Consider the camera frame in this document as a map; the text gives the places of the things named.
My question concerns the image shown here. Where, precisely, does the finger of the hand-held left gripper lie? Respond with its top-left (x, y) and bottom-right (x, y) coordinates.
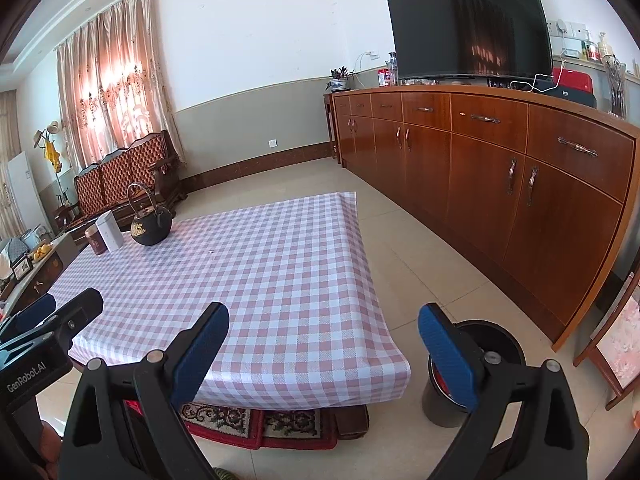
top-left (0, 287), bottom-right (105, 353)
top-left (0, 292), bottom-right (57, 333)

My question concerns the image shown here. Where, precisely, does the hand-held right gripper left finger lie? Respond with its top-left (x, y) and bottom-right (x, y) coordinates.
top-left (57, 301), bottom-right (231, 480)

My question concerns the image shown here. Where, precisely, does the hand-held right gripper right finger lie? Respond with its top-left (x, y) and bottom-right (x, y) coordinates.
top-left (418, 302), bottom-right (591, 480)

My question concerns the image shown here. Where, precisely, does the black plastic bin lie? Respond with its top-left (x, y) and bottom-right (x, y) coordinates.
top-left (421, 319), bottom-right (527, 428)

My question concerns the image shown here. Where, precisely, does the low wooden cabinet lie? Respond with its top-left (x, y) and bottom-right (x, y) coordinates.
top-left (0, 234), bottom-right (76, 321)

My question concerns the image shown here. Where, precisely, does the brown tin canister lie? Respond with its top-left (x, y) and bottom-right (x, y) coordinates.
top-left (84, 225), bottom-right (107, 256)

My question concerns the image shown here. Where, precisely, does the red patterned rug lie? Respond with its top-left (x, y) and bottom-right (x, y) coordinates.
top-left (122, 400), bottom-right (338, 451)

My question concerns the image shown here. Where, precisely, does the pink checkered tablecloth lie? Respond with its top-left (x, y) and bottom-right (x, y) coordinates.
top-left (47, 191), bottom-right (412, 408)

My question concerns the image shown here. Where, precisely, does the white tin canister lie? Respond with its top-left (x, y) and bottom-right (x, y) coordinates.
top-left (95, 211), bottom-right (124, 252)

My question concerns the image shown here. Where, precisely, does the black iron teapot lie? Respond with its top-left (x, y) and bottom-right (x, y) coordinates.
top-left (126, 183), bottom-right (173, 247)

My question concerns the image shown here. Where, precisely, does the white standing air conditioner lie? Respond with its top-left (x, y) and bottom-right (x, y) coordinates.
top-left (7, 151), bottom-right (56, 233)

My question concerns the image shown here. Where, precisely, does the wooden upholstered sofa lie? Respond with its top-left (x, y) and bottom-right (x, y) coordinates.
top-left (54, 130), bottom-right (183, 248)

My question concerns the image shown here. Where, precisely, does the beige side curtain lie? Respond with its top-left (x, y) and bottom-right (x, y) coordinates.
top-left (0, 91), bottom-right (25, 241)

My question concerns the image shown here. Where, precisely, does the coat rack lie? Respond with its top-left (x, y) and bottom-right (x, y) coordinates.
top-left (32, 120), bottom-right (71, 211)

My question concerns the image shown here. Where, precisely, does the long wooden sideboard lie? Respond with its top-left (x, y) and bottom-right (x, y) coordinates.
top-left (331, 84), bottom-right (640, 352)

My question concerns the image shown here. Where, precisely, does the pink patterned curtain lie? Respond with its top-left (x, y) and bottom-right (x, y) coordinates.
top-left (54, 0), bottom-right (177, 181)

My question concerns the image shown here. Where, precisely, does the black printer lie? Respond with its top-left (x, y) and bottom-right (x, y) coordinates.
top-left (537, 87), bottom-right (597, 109)

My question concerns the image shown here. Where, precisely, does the small potted plant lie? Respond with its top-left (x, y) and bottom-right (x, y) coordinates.
top-left (326, 65), bottom-right (356, 93)

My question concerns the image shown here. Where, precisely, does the red box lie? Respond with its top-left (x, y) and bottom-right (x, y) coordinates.
top-left (552, 67), bottom-right (594, 95)

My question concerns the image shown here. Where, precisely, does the glass vase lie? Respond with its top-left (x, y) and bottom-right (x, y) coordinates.
top-left (605, 56), bottom-right (628, 120)

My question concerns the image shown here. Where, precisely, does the black flat television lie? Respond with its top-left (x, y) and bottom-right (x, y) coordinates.
top-left (387, 0), bottom-right (555, 81)

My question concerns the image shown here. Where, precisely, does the white wall socket row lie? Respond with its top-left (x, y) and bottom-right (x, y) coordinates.
top-left (547, 19), bottom-right (588, 38)

